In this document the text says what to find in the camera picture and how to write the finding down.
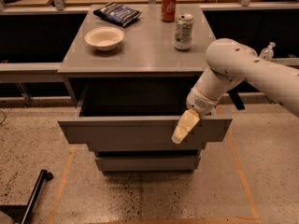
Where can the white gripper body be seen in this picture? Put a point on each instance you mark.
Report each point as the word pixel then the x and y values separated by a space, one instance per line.
pixel 199 102

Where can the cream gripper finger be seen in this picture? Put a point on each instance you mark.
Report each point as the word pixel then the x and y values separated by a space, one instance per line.
pixel 186 123

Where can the grey top drawer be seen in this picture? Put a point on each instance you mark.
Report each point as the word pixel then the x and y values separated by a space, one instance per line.
pixel 138 116

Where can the grey drawer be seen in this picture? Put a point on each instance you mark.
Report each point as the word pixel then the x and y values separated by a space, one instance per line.
pixel 155 163
pixel 138 116

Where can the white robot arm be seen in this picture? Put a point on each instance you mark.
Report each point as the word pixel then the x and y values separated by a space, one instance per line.
pixel 213 85

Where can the grey drawer cabinet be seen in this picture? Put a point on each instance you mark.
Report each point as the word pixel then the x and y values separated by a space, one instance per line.
pixel 150 39

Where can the grey bottom drawer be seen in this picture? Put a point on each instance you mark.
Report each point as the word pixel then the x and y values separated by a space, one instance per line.
pixel 155 163

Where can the green white soda can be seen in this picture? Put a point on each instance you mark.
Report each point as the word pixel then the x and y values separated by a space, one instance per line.
pixel 183 31

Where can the clear sanitizer bottle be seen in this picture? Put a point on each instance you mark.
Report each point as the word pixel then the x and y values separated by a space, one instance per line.
pixel 268 52

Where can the red cola can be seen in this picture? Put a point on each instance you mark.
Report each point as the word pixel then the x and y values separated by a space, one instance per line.
pixel 168 10

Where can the white paper bowl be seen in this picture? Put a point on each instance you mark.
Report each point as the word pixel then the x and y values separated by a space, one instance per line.
pixel 104 38

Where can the blue chip bag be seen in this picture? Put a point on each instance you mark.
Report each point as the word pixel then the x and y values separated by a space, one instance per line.
pixel 117 14

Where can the black metal leg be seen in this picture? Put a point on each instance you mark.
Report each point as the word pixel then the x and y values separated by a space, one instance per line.
pixel 21 214

